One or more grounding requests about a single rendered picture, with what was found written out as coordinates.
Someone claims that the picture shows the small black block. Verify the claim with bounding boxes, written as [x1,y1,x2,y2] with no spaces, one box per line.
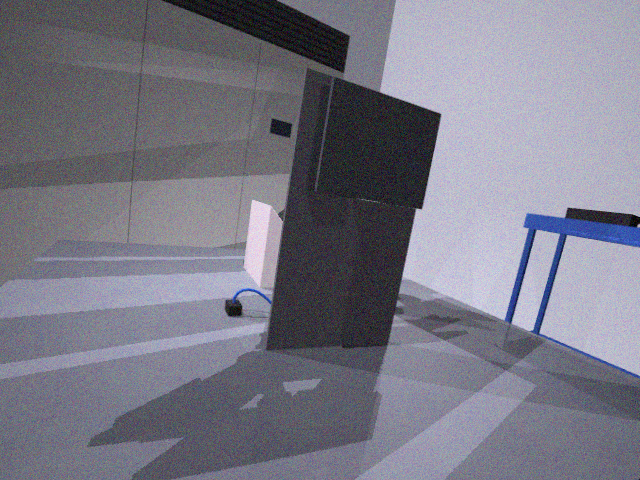
[225,300,242,317]

